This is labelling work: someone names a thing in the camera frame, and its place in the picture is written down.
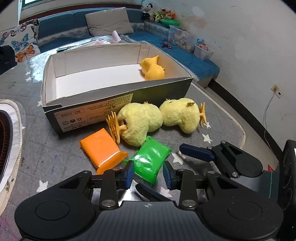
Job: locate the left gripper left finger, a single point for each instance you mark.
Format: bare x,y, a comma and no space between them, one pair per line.
69,208

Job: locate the blue sofa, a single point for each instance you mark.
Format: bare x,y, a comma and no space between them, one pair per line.
71,26

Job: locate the open cardboard shoe box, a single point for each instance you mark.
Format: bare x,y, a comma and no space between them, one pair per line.
82,85

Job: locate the small clear plastic box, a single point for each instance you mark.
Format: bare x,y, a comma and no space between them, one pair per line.
203,53

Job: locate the small red toy car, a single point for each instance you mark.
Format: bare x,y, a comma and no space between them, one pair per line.
166,45

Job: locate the plastic bags on table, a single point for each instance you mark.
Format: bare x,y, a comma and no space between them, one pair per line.
114,38

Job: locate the butterfly print pillow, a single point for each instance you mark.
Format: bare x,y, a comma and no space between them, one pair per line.
23,39

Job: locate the dark backpack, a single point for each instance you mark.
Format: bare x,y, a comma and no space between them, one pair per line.
7,59

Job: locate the black white plush cow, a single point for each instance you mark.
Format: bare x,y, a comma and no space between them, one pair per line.
146,11

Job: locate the orange plush fox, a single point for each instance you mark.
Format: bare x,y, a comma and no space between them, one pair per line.
170,15

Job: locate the grey cushion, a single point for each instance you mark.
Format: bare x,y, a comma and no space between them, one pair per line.
104,22

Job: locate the orange clay packet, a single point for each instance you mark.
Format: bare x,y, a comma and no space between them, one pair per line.
102,151

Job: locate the yellow plush chick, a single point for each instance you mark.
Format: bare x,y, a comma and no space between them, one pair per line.
183,112
133,122

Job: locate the brown plush toy green vest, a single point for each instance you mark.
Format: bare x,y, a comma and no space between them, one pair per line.
157,16

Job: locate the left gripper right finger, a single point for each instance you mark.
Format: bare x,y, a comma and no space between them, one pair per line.
227,208

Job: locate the yellow rubber duck toy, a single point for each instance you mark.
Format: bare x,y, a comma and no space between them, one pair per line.
151,69

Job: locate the green clay packet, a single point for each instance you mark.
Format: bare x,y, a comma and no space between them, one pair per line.
149,159

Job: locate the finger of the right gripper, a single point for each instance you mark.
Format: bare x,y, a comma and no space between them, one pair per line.
196,152

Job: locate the round black induction cooker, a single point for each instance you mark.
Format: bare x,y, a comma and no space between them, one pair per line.
11,148

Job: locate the clear plastic toy bin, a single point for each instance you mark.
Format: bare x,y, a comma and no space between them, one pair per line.
182,39

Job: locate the wall power socket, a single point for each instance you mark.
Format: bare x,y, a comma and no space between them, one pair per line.
276,91

